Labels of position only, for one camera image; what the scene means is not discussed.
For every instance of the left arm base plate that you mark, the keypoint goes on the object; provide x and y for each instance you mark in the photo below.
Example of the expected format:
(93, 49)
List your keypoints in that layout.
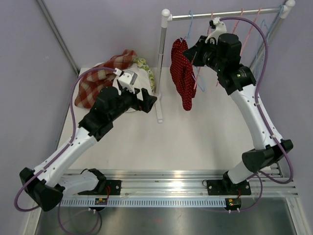
(111, 187)

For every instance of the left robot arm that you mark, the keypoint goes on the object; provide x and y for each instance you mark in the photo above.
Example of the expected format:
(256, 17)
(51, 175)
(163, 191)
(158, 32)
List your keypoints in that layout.
(46, 185)

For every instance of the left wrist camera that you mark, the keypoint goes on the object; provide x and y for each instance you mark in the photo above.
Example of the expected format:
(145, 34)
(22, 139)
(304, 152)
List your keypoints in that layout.
(125, 79)

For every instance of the blue wire hanger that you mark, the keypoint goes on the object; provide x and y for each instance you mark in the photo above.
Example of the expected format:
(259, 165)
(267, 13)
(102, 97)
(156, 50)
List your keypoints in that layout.
(270, 34)

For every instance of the white slotted cable duct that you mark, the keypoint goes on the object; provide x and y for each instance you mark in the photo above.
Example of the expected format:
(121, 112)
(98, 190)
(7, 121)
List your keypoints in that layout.
(144, 202)

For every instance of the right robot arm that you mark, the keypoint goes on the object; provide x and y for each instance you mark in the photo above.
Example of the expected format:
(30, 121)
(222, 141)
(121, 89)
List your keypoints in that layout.
(269, 146)

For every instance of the beige red plaid skirt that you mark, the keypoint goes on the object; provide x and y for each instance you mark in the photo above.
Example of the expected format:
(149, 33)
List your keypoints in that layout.
(94, 81)

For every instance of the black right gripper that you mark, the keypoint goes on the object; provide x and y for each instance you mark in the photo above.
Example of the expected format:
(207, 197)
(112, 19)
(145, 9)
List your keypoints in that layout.
(194, 55)

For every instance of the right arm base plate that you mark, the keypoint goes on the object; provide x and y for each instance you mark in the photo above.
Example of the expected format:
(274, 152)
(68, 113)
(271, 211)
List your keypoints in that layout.
(223, 188)

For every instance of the red polka dot skirt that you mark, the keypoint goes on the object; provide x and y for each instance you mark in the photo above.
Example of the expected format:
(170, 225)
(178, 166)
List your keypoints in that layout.
(182, 74)

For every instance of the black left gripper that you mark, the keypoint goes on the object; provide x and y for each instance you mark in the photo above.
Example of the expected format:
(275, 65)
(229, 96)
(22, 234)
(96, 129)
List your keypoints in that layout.
(147, 102)

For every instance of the aluminium mounting rail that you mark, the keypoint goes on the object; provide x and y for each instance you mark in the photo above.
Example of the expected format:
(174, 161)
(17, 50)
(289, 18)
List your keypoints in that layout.
(177, 183)

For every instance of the lemon print skirt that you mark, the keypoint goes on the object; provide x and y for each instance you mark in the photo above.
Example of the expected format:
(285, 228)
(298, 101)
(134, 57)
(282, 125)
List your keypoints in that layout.
(142, 64)

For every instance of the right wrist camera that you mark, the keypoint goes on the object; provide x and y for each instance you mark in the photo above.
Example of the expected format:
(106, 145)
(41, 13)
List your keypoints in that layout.
(219, 28)

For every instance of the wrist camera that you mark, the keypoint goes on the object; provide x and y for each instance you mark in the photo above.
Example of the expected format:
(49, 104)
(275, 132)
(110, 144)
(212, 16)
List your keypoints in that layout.
(125, 79)
(219, 28)

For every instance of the pink hanger with plaid skirt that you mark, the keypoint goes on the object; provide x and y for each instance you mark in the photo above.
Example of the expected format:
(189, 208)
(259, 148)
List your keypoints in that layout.
(199, 82)

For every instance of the white pleated skirt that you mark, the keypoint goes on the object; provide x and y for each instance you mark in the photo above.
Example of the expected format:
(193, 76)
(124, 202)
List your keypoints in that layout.
(142, 80)

